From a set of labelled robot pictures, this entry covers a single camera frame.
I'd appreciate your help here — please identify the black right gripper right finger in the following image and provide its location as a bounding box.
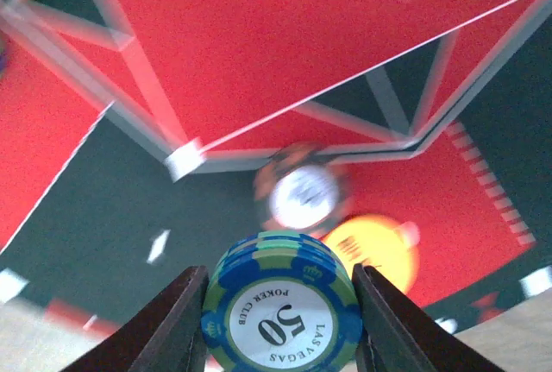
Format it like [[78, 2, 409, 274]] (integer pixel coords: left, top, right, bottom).
[[353, 263, 503, 372]]

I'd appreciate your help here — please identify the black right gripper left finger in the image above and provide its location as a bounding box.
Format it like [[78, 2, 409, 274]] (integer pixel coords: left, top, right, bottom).
[[64, 266, 209, 372]]

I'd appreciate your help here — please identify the orange big blind button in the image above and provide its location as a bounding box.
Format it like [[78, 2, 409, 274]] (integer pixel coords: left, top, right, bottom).
[[323, 214, 420, 293]]

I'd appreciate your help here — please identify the green chip stack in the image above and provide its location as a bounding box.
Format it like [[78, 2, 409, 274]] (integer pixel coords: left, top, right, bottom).
[[201, 230, 363, 371]]

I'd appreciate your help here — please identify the brown chip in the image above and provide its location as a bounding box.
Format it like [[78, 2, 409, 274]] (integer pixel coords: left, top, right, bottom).
[[254, 142, 351, 239]]

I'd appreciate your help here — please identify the round red black poker mat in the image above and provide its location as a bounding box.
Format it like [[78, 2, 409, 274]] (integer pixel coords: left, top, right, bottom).
[[1, 0, 551, 335]]

